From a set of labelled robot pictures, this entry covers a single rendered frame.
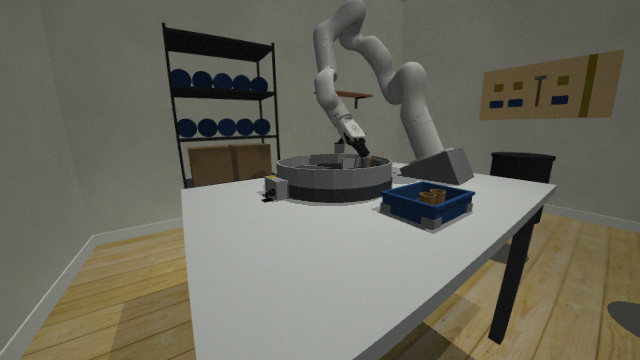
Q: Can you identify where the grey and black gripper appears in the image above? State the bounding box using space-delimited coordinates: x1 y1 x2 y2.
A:
336 116 370 158

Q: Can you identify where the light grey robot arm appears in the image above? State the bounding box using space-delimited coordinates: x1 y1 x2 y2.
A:
313 0 453 164

